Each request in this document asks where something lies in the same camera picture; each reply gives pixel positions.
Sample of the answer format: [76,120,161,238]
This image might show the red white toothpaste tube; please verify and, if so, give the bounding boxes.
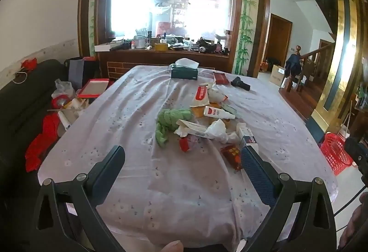
[190,83,212,107]

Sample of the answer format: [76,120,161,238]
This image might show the person's right hand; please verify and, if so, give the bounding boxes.
[339,192,368,251]

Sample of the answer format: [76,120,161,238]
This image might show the red packet with gold print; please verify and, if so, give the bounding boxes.
[220,145,242,170]

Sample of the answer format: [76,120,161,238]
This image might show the person's left hand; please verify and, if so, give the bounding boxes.
[155,241,184,252]

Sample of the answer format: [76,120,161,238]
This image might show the long white carton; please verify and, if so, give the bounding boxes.
[174,119,212,138]

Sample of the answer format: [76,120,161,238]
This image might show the orange-red cardboard box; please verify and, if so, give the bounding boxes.
[191,102,222,117]

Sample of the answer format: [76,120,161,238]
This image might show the red cloth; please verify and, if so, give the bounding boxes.
[25,114,62,172]

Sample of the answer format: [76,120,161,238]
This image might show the flat white box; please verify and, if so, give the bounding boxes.
[94,42,127,52]

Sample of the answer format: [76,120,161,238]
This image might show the white cardboard scraps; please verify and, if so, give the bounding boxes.
[57,98,87,130]

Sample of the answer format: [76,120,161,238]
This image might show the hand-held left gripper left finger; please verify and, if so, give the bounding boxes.
[30,145,127,252]

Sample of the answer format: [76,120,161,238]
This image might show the gold framed panel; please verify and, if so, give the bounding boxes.
[313,0,365,132]

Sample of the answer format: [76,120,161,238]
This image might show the dark red flat packet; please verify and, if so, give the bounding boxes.
[213,72,230,85]

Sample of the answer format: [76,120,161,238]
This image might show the white green sachet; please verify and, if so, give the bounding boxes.
[221,103,239,115]

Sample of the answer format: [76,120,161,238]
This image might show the dark blue jacket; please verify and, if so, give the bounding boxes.
[285,52,302,77]

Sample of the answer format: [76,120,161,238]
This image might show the bamboo painted panel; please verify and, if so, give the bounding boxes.
[233,0,259,74]

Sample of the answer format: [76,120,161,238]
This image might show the green towel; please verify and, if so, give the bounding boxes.
[155,108,193,147]

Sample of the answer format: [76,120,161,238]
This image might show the white plastic bag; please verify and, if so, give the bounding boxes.
[205,119,230,143]

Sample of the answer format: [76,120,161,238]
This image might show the black handheld tool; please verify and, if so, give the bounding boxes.
[231,76,251,91]

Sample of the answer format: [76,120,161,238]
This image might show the white tissue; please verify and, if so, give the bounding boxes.
[207,84,229,103]

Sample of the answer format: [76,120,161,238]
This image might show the red framed tray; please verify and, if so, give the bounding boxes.
[77,78,110,99]

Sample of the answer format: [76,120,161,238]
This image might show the clear plastic bag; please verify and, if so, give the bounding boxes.
[51,79,76,109]

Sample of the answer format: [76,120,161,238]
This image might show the grey paper bag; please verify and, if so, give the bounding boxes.
[65,57,87,89]

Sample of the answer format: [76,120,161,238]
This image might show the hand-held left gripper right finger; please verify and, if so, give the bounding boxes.
[241,144,338,252]

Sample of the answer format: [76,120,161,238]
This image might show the white blue small box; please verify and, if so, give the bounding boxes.
[236,123,259,153]

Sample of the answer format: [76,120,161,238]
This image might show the wooden sideboard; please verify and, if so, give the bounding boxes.
[95,48,230,80]

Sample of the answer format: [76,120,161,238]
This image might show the black sofa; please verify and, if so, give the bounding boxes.
[0,59,87,252]

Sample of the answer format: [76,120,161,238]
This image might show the wooden door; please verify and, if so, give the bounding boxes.
[266,14,293,69]

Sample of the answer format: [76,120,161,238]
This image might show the dark green tissue box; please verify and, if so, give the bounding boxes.
[171,59,199,80]

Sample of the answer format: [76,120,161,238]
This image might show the wooden stair railing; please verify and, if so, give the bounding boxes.
[296,42,337,92]

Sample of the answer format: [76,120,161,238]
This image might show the small red ornament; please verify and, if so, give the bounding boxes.
[21,58,38,70]

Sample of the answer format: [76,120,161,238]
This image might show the red plastic basket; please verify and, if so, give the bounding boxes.
[320,132,354,176]

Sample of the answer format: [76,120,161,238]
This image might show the white bottle with red label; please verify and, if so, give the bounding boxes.
[204,106,236,120]

